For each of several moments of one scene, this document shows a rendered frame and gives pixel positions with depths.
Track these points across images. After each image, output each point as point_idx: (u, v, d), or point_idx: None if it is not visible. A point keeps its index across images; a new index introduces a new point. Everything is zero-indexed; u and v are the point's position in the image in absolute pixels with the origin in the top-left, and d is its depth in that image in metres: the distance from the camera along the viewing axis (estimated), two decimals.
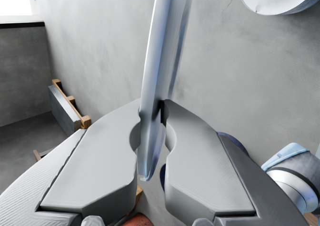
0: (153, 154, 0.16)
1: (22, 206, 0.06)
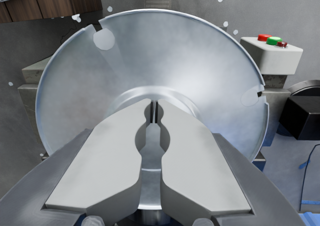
0: (99, 44, 0.20)
1: (28, 204, 0.06)
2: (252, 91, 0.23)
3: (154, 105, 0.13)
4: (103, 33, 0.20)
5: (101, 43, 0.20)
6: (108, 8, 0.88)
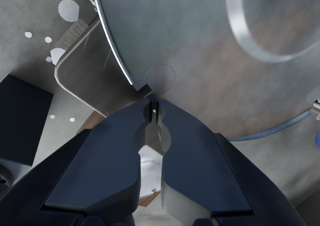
0: (319, 88, 0.20)
1: (27, 204, 0.06)
2: (161, 91, 0.14)
3: (153, 105, 0.13)
4: (314, 98, 0.21)
5: (319, 89, 0.20)
6: None
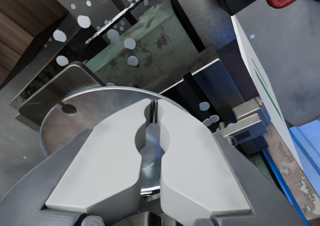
0: None
1: (28, 204, 0.06)
2: None
3: (154, 105, 0.13)
4: None
5: None
6: (72, 6, 0.91)
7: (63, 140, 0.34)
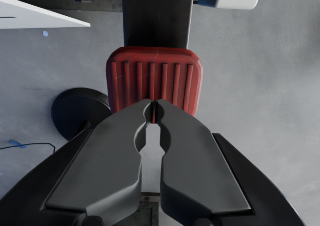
0: None
1: (28, 204, 0.06)
2: None
3: (154, 105, 0.13)
4: None
5: None
6: None
7: None
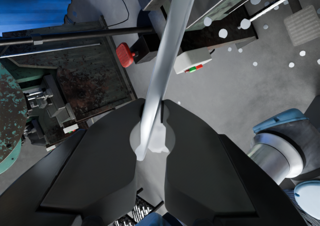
0: None
1: (22, 206, 0.06)
2: None
3: None
4: None
5: None
6: None
7: None
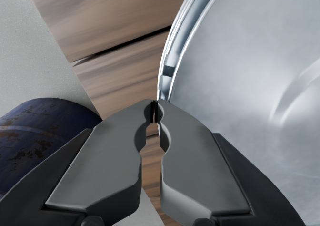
0: None
1: (28, 204, 0.06)
2: None
3: (154, 105, 0.13)
4: None
5: None
6: None
7: None
